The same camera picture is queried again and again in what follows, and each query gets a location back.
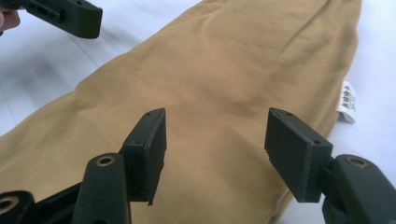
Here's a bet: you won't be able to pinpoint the tan children's pants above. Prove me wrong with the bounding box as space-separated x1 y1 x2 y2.
0 0 363 224

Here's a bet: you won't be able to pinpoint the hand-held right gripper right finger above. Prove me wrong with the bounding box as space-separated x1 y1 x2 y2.
264 106 334 203

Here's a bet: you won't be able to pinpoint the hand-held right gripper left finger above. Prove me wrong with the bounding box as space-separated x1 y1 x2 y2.
120 107 167 206

